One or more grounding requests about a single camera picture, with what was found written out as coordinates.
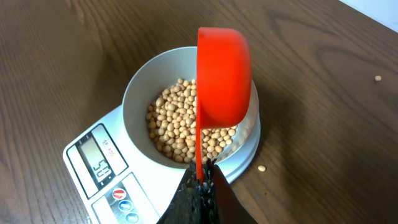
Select white digital kitchen scale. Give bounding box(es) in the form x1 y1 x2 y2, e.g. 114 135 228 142
62 93 261 224

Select soybeans in bowl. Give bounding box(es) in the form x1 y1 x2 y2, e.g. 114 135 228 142
146 78 237 164

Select grey round bowl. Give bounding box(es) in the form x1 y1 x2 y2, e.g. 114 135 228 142
123 46 261 173

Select spilled soybean near scale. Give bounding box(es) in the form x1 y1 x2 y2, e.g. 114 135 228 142
258 166 266 172

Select red measuring scoop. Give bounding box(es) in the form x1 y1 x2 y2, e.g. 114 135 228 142
196 27 251 182

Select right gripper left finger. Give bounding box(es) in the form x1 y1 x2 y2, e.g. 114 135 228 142
157 163 201 224

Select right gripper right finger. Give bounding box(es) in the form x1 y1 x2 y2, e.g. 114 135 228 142
206 161 257 224

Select spilled soybean far right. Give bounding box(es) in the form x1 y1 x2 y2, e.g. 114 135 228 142
374 75 382 82

